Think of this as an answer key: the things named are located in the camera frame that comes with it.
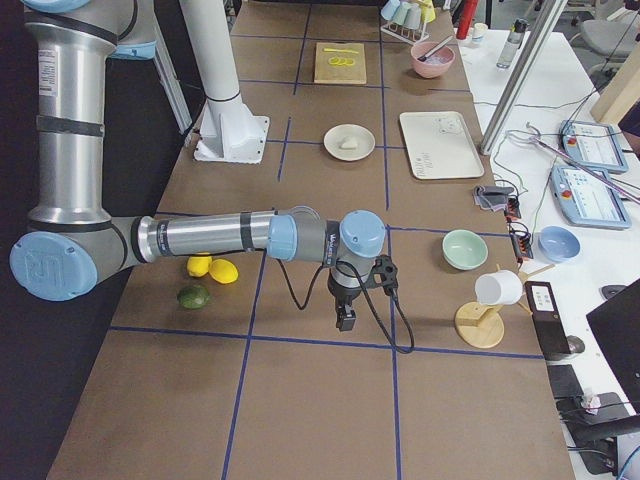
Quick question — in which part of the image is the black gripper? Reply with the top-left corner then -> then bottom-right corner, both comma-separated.
327,262 -> 373,331

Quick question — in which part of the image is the white steamed bun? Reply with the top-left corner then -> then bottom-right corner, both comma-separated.
339,136 -> 359,150

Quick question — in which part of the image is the cream round plate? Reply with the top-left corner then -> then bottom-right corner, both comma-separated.
323,124 -> 375,162

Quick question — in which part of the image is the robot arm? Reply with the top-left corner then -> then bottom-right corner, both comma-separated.
9,1 -> 396,330

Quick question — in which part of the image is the cream bear tray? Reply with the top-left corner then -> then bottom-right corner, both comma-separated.
399,111 -> 484,180

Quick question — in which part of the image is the yellow lemon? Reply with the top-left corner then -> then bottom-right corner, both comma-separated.
208,258 -> 239,285
186,254 -> 213,278

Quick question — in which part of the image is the green bowl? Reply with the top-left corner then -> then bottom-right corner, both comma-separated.
442,229 -> 488,271

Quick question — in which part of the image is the wooden mug stand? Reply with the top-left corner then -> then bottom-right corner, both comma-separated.
454,264 -> 554,349

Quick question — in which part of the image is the green lime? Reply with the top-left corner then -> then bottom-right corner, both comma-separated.
177,284 -> 210,310

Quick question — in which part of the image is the white mug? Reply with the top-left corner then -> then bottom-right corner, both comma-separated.
474,270 -> 523,305

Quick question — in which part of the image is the grey folded cloth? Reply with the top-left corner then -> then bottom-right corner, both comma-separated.
473,185 -> 515,212

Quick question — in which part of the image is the black power strip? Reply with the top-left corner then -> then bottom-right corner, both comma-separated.
504,196 -> 533,264

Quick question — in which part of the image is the black remote box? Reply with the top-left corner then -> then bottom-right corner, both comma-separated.
524,280 -> 571,361

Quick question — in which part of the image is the blue bowl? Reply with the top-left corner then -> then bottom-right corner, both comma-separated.
537,226 -> 581,263

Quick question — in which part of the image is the bamboo cutting board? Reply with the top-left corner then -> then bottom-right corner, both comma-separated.
314,42 -> 367,85

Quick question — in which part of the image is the computer mouse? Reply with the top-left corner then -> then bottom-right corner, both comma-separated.
601,284 -> 627,300

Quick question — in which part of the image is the near teach pendant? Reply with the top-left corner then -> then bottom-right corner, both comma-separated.
551,165 -> 631,230

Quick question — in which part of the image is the teach pendant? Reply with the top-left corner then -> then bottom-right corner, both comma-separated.
559,120 -> 629,174
551,165 -> 631,230

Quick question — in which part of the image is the yellow plastic knife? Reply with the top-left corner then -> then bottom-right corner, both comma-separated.
323,47 -> 360,54

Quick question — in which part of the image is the steel black-tipped muddler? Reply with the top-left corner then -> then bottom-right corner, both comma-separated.
417,35 -> 453,62

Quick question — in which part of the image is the pink ice bowl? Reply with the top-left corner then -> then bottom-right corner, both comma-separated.
410,41 -> 456,79

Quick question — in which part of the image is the far teach pendant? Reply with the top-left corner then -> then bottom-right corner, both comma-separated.
559,120 -> 629,174

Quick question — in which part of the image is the mint green cup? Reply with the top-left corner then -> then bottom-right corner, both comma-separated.
391,1 -> 411,26

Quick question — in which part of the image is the paper cup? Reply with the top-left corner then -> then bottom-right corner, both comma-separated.
471,22 -> 489,46

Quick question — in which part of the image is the yellow cup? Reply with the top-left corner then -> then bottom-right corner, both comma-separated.
418,0 -> 436,24

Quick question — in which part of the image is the clear water bottle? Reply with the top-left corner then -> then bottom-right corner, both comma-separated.
496,18 -> 529,69

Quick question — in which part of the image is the white support column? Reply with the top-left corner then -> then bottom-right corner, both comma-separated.
178,0 -> 251,151

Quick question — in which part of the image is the red bottle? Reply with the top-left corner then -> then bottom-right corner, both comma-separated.
456,0 -> 478,40

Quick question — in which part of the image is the white column base plate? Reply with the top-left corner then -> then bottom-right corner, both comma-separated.
194,111 -> 270,164

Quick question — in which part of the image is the wire cup rack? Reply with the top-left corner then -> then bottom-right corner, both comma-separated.
380,21 -> 430,44

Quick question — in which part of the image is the aluminium frame post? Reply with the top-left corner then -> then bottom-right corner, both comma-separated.
479,0 -> 568,155

